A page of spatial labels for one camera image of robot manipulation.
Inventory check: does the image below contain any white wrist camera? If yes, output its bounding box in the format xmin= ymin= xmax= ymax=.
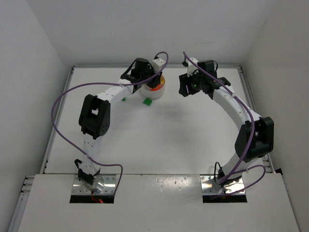
xmin=151 ymin=58 xmax=166 ymax=73
xmin=182 ymin=58 xmax=198 ymax=77

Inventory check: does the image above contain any white round divided container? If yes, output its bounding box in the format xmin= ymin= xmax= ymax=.
xmin=140 ymin=75 xmax=165 ymax=99

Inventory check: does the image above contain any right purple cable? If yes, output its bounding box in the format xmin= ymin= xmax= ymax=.
xmin=182 ymin=51 xmax=266 ymax=198

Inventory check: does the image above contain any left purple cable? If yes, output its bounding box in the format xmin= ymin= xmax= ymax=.
xmin=51 ymin=51 xmax=169 ymax=191

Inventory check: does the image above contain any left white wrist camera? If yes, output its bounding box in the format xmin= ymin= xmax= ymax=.
xmin=151 ymin=58 xmax=166 ymax=73

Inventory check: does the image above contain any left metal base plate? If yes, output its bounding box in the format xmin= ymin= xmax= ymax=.
xmin=71 ymin=174 xmax=116 ymax=196

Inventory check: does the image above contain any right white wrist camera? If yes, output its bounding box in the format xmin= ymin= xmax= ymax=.
xmin=182 ymin=58 xmax=198 ymax=77

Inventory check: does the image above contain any purple cable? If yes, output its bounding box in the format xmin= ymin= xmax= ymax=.
xmin=51 ymin=51 xmax=169 ymax=191
xmin=182 ymin=51 xmax=266 ymax=198

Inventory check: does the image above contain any aluminium frame rail back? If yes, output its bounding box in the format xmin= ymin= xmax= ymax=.
xmin=73 ymin=64 xmax=242 ymax=70

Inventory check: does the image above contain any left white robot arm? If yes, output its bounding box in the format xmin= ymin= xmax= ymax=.
xmin=74 ymin=57 xmax=166 ymax=187

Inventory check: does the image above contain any green lego plate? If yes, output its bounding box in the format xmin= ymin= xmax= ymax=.
xmin=143 ymin=98 xmax=153 ymax=106

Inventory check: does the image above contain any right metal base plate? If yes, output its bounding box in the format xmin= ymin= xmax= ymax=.
xmin=200 ymin=175 xmax=245 ymax=196

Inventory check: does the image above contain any metal base plate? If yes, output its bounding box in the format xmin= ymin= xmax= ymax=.
xmin=200 ymin=175 xmax=245 ymax=196
xmin=71 ymin=174 xmax=116 ymax=196

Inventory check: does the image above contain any orange round lego piece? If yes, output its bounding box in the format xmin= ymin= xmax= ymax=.
xmin=150 ymin=85 xmax=162 ymax=91

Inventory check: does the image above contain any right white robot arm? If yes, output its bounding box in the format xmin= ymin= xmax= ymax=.
xmin=179 ymin=58 xmax=274 ymax=186

